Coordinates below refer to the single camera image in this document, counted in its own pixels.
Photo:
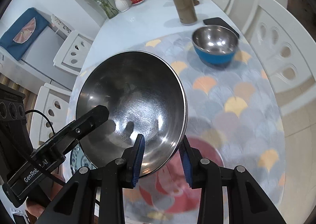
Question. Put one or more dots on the blue bowl with steel inside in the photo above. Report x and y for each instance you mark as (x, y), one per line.
(214, 57)

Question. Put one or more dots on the white rack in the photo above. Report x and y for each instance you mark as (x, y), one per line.
(61, 25)

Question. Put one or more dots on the fan pattern tablecloth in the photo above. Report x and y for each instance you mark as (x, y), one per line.
(246, 127)

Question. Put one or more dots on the white refrigerator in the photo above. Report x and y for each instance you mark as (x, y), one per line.
(42, 61)

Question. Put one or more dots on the blue patterned plate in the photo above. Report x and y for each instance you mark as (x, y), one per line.
(79, 159)

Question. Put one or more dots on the large stainless steel bowl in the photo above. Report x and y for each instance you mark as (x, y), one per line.
(138, 95)

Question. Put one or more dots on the blue fridge cover cloth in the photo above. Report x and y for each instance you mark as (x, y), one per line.
(22, 31)

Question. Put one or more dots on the black phone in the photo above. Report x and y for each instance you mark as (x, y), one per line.
(214, 20)

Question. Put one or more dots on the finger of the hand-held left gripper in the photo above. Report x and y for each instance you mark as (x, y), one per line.
(86, 122)

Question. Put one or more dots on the white ribbed vase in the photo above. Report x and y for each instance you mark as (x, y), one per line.
(122, 4)

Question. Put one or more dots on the person's left hand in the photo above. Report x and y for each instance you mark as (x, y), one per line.
(37, 210)

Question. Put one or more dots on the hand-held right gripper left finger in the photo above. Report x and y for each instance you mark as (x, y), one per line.
(138, 159)

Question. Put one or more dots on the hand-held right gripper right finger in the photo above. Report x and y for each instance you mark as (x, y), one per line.
(185, 162)

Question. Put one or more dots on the tan thermos bottle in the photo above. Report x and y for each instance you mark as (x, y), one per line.
(184, 6)

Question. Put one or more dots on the pink cartoon print bowl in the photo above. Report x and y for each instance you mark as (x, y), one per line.
(205, 147)

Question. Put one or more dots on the clear glass vase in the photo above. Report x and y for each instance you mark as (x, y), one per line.
(109, 9)

